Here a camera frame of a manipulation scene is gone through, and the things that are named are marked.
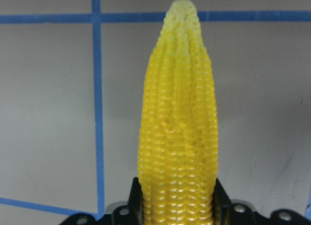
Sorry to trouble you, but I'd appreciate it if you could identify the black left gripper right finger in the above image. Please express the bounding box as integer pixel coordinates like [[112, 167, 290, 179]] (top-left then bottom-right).
[[212, 178, 231, 225]]

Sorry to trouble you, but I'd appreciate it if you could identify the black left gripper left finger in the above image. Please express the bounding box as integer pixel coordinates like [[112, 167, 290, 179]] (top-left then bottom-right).
[[128, 177, 143, 225]]

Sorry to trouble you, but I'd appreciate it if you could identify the yellow corn cob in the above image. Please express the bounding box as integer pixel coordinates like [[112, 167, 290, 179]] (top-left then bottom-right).
[[138, 0, 218, 225]]

